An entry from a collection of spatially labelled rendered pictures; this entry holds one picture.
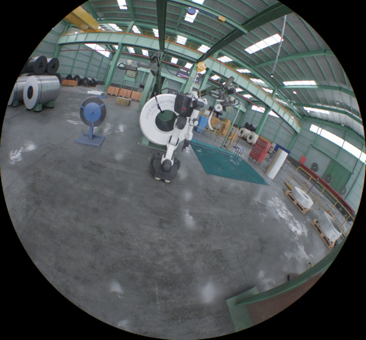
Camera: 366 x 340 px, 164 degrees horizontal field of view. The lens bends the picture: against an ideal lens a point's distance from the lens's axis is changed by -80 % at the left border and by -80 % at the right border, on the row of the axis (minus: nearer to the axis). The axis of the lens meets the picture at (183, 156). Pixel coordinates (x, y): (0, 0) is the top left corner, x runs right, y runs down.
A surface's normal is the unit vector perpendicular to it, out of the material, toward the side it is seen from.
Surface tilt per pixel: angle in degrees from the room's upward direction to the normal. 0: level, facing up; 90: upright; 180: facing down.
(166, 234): 0
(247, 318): 0
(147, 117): 90
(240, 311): 0
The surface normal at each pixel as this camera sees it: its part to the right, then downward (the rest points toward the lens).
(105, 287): 0.34, -0.85
